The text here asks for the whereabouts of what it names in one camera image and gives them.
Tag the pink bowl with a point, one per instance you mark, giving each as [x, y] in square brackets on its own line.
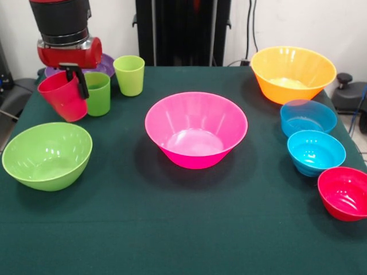
[195, 159]

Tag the dark green table cloth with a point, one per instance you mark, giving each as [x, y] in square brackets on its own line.
[183, 215]

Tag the dark green cup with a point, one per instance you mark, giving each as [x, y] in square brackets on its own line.
[99, 100]

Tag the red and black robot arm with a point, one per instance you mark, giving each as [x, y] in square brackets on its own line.
[60, 20]

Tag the turquoise bowl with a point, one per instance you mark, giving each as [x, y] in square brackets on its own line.
[315, 154]

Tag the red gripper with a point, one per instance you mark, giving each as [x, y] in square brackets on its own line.
[68, 57]

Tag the translucent blue bowl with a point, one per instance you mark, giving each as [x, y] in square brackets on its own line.
[309, 114]

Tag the green bowl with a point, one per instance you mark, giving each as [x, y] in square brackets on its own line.
[46, 169]

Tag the red cup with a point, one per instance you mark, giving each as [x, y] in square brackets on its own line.
[66, 103]

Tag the red bowl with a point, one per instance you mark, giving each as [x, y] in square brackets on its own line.
[344, 194]

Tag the orange bowl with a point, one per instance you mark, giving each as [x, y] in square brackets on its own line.
[292, 94]

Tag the light green cup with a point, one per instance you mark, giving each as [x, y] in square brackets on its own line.
[129, 83]

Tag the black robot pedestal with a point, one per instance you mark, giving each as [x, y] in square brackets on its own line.
[172, 28]

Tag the purple bowl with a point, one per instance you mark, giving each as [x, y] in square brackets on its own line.
[106, 64]

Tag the dark grey pedestal leg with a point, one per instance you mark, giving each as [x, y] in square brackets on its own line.
[17, 94]
[349, 97]

